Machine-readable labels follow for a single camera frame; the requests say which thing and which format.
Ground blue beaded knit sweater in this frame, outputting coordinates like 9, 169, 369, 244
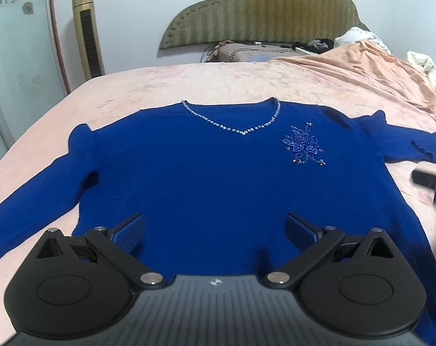
0, 99, 436, 345

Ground dark clothes near headboard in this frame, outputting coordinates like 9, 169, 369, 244
292, 38, 334, 54

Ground pink bed sheet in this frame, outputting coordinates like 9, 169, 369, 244
0, 39, 436, 346

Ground frosted glass wardrobe door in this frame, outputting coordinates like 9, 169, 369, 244
0, 0, 67, 160

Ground brown patterned pillow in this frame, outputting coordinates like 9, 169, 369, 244
210, 43, 305, 63

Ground olive green padded headboard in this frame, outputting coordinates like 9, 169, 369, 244
159, 0, 366, 49

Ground gold tower fan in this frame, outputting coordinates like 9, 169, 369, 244
72, 0, 105, 80

